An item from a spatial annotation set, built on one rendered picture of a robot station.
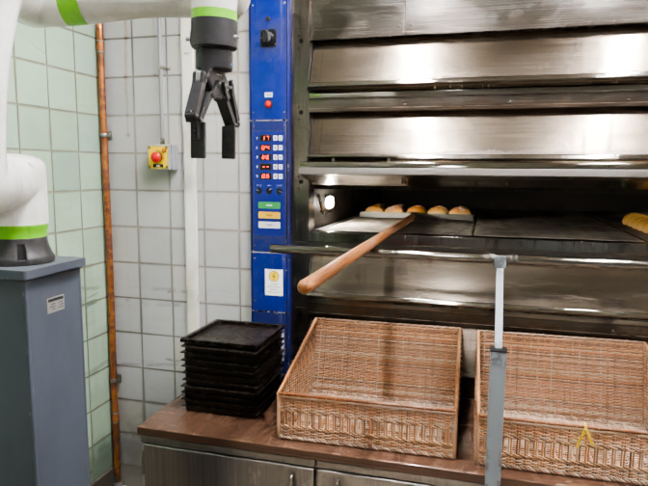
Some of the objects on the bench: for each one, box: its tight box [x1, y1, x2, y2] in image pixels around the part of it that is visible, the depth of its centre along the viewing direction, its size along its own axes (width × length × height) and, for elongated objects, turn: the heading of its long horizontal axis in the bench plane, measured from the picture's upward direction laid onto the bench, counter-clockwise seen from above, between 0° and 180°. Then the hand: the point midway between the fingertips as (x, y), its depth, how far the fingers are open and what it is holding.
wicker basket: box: [277, 317, 463, 460], centre depth 198 cm, size 49×56×28 cm
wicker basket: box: [473, 330, 648, 486], centre depth 182 cm, size 49×56×28 cm
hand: (214, 152), depth 121 cm, fingers open, 13 cm apart
